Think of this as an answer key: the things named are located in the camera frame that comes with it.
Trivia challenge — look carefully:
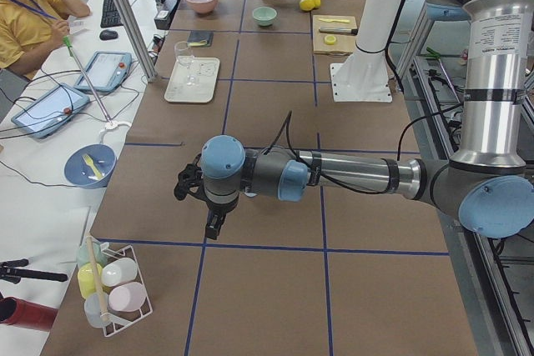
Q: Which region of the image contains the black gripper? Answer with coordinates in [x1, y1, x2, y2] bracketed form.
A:
[204, 198, 238, 240]

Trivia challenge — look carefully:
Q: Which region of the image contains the green bowl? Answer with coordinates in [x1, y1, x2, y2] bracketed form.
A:
[252, 6, 278, 27]

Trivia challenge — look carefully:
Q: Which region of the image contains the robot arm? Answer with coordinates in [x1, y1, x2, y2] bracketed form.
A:
[198, 0, 533, 239]

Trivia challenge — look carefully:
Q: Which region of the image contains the dark blue bowl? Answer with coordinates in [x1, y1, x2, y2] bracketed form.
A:
[63, 143, 117, 189]

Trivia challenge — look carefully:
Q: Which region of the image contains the steel muddler rod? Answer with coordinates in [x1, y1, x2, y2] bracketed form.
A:
[319, 27, 358, 36]

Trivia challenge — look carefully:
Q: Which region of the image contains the yellow lemon half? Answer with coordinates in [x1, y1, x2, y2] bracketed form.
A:
[324, 35, 337, 45]

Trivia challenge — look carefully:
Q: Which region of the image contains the yellow plastic knife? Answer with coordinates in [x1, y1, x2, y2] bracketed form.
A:
[318, 18, 351, 23]

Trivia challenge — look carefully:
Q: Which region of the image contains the white cup in rack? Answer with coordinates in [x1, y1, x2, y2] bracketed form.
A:
[101, 258, 138, 287]

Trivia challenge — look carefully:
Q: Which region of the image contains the clear wine glass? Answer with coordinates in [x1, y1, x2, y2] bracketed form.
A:
[174, 41, 196, 86]

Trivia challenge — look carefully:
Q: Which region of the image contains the wooden cutting board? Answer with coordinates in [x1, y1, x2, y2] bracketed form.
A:
[312, 15, 358, 55]

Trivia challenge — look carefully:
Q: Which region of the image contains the pink cup in rack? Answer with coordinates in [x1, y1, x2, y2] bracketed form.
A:
[108, 282, 147, 312]

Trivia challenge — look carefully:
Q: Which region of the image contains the white bear tray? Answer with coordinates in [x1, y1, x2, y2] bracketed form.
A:
[164, 58, 220, 103]

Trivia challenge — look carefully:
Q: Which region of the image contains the yellow plastic fork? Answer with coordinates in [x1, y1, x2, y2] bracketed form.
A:
[83, 153, 103, 180]

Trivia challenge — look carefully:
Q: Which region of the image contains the green cup in rack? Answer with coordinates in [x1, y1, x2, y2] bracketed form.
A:
[77, 241, 108, 268]

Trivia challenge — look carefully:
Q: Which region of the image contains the yellow cup in rack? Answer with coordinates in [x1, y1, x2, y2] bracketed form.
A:
[77, 263, 96, 299]

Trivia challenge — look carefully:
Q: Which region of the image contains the clear cup in rack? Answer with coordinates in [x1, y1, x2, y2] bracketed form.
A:
[83, 293, 111, 328]

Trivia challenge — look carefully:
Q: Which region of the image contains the black keyboard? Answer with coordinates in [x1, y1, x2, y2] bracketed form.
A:
[100, 0, 123, 28]

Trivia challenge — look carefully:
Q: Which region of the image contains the black computer mouse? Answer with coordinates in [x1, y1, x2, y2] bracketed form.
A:
[99, 29, 118, 41]

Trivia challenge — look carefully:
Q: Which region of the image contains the blue teach pendant tablet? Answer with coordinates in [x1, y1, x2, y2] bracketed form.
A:
[83, 51, 133, 93]
[11, 83, 89, 139]

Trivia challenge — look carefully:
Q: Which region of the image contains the red cylinder bottle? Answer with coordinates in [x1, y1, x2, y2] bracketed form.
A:
[1, 297, 58, 332]

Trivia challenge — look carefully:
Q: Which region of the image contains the person in yellow shirt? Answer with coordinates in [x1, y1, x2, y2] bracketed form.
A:
[1, 0, 91, 79]

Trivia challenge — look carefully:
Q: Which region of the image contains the white wire cup rack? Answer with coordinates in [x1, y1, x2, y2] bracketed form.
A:
[84, 236, 153, 338]

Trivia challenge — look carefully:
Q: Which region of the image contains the aluminium frame post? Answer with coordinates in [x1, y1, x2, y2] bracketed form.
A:
[114, 0, 158, 83]

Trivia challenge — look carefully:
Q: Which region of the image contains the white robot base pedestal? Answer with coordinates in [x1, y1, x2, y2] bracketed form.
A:
[330, 0, 404, 103]

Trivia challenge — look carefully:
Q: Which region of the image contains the metal rod with green handle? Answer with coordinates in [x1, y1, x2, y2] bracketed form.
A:
[63, 35, 113, 132]

